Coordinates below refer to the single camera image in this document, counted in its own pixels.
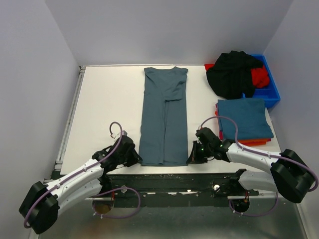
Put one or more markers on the grey-blue t shirt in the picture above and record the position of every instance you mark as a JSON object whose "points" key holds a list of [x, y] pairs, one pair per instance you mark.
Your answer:
{"points": [[163, 140]]}

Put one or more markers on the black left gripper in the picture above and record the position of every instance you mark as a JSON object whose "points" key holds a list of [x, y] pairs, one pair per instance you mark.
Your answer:
{"points": [[135, 158]]}

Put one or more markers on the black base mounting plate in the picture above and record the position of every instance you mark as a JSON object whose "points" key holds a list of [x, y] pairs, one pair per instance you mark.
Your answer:
{"points": [[172, 190]]}

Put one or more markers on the red t shirt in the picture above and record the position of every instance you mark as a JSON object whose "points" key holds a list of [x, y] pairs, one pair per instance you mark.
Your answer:
{"points": [[260, 77]]}

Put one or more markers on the folded orange t shirt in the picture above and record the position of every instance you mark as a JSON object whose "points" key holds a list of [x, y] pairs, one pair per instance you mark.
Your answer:
{"points": [[255, 142]]}

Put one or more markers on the blue plastic bin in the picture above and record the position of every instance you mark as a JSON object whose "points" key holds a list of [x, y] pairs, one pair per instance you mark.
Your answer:
{"points": [[270, 93]]}

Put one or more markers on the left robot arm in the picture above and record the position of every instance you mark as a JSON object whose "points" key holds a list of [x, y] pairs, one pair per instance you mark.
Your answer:
{"points": [[44, 203]]}

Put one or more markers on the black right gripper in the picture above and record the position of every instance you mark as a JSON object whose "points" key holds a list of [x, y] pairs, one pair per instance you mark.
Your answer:
{"points": [[194, 158]]}

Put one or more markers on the black t shirt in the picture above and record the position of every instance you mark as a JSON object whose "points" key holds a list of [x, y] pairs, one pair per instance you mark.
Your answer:
{"points": [[230, 77]]}

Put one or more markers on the folded teal t shirt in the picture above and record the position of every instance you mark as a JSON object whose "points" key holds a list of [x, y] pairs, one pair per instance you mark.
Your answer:
{"points": [[249, 115]]}

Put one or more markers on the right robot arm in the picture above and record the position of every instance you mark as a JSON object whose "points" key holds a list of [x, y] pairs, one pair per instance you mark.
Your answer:
{"points": [[284, 173]]}

